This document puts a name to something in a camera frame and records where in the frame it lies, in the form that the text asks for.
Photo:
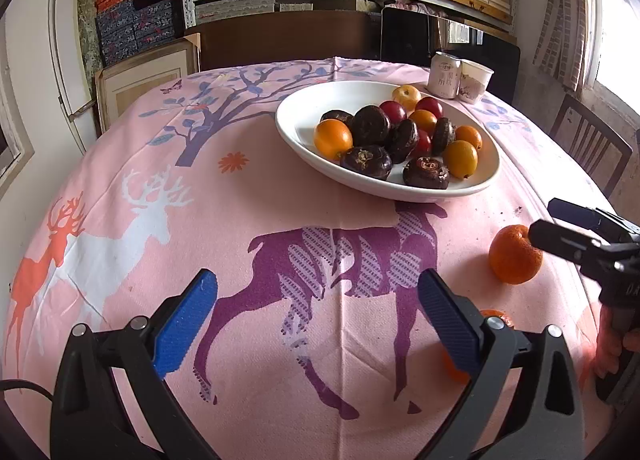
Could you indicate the white oval plate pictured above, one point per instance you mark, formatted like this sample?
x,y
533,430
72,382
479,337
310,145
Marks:
x,y
300,120

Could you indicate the black flat panel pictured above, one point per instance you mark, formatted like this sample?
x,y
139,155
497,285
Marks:
x,y
405,35

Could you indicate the white plastic cup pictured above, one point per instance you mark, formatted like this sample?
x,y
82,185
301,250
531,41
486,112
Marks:
x,y
475,82

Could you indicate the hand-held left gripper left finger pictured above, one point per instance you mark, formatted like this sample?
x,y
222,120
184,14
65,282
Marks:
x,y
187,320

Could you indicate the framed picture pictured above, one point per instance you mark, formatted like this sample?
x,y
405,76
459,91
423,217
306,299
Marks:
x,y
145,85

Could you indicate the mandarin orange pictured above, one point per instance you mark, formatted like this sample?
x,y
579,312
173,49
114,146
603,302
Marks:
x,y
515,254
452,369

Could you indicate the white drink can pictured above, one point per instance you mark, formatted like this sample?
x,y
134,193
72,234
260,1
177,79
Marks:
x,y
444,75

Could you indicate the window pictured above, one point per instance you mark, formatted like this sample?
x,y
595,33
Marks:
x,y
620,30

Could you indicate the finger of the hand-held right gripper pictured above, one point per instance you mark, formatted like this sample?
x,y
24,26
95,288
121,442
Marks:
x,y
590,220
560,240

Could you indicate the pink deer print tablecloth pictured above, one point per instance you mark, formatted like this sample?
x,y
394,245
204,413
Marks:
x,y
200,220

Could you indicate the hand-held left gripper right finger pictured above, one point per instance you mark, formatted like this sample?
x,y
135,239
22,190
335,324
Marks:
x,y
447,315

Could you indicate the white door panel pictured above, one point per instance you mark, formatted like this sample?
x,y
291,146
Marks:
x,y
70,50

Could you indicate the patterned curtain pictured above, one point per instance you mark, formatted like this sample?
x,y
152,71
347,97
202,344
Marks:
x,y
565,15

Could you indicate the dark wooden chair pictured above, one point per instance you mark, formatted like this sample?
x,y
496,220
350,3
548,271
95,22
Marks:
x,y
590,140

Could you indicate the person's right hand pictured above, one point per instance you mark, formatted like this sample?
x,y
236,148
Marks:
x,y
607,345

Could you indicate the brown wooden board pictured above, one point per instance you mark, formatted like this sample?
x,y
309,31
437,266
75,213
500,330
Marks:
x,y
280,40

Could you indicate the stack of patterned blue boxes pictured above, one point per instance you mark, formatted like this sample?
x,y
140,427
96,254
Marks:
x,y
135,25

